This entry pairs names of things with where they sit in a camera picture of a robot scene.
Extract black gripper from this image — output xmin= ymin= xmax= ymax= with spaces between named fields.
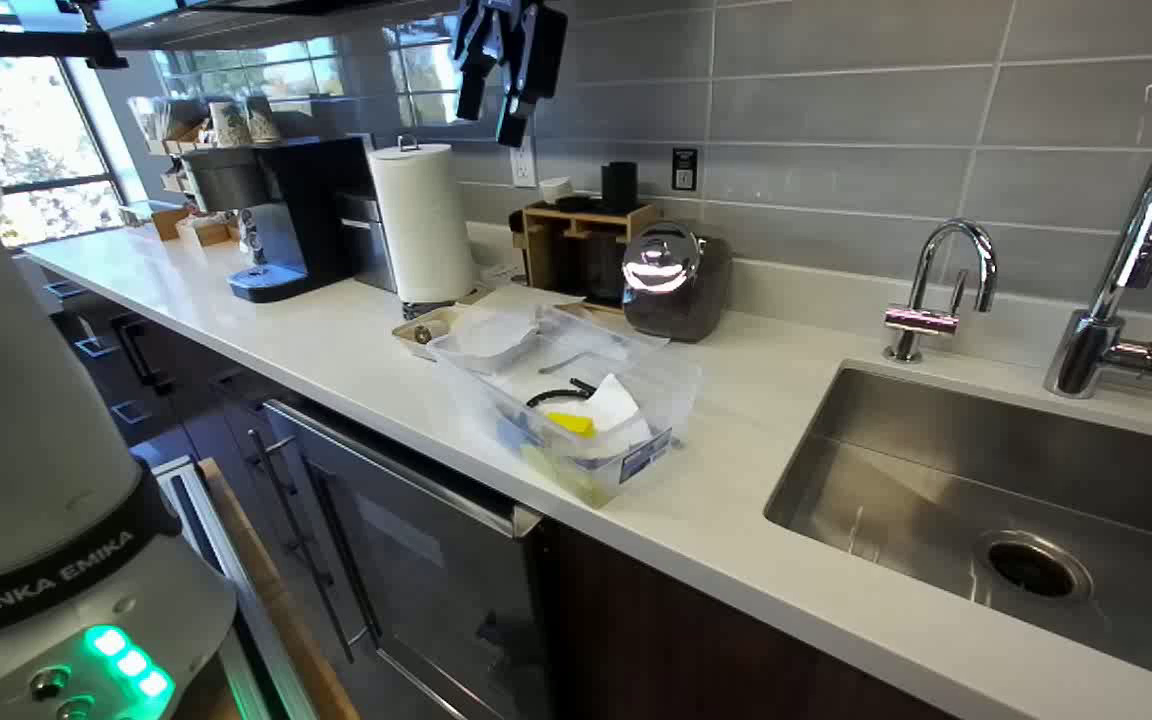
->
xmin=447 ymin=0 xmax=573 ymax=150

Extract yellow block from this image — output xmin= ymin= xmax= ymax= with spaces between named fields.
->
xmin=544 ymin=405 xmax=598 ymax=444

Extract clear plastic lunch box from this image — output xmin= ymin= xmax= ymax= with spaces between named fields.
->
xmin=423 ymin=301 xmax=703 ymax=511

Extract white paper towel roll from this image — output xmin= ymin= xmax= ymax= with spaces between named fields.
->
xmin=362 ymin=140 xmax=475 ymax=313

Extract wooden countertop organizer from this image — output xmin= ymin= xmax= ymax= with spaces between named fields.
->
xmin=516 ymin=196 xmax=668 ymax=303

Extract black coffee machine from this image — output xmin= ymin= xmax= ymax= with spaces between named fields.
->
xmin=179 ymin=132 xmax=395 ymax=303

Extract paper towel holder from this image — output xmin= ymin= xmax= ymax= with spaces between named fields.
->
xmin=395 ymin=132 xmax=475 ymax=321

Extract dark lower cabinet drawers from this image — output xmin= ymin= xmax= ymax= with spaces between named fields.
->
xmin=50 ymin=292 xmax=280 ymax=470

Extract stainless dishwasher front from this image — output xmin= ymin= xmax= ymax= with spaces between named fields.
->
xmin=257 ymin=396 xmax=550 ymax=720

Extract window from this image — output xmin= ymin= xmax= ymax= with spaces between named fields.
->
xmin=0 ymin=48 xmax=132 ymax=253

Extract small chrome faucet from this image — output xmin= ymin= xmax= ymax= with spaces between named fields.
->
xmin=878 ymin=217 xmax=1004 ymax=369

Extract wooden stick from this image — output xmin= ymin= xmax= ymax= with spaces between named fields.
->
xmin=191 ymin=452 xmax=362 ymax=720

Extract stainless steel sink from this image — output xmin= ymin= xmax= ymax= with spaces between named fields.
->
xmin=758 ymin=360 xmax=1152 ymax=701

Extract tall chrome faucet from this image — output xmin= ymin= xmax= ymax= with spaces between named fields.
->
xmin=1045 ymin=86 xmax=1152 ymax=401

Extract black wall outlet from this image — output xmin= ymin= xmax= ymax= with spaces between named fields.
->
xmin=668 ymin=143 xmax=699 ymax=196

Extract wall shelf with mugs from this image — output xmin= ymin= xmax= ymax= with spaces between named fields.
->
xmin=148 ymin=91 xmax=286 ymax=157

